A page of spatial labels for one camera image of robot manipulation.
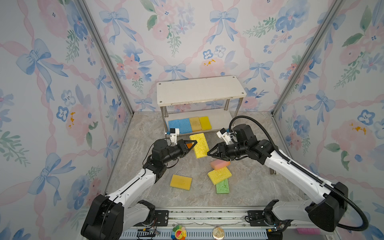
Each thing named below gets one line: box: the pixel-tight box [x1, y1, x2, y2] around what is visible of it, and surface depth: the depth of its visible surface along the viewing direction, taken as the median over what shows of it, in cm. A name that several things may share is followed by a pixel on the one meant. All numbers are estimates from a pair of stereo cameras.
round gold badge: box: [212, 226, 225, 240], surface depth 72 cm
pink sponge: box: [210, 159, 231, 170], surface depth 90 cm
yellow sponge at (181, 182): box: [169, 174, 193, 191], surface depth 86 cm
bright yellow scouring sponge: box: [199, 116, 212, 131], surface depth 106 cm
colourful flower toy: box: [171, 224, 187, 240], surface depth 70 cm
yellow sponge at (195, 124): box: [189, 117, 202, 132], surface depth 105 cm
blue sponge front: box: [179, 118, 193, 134], surface depth 103 cm
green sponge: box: [215, 178, 230, 194], surface depth 84 cm
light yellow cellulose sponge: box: [207, 166, 232, 185], surface depth 87 cm
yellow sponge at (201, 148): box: [189, 133, 210, 159], surface depth 75 cm
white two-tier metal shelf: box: [156, 75, 247, 135], surface depth 85 cm
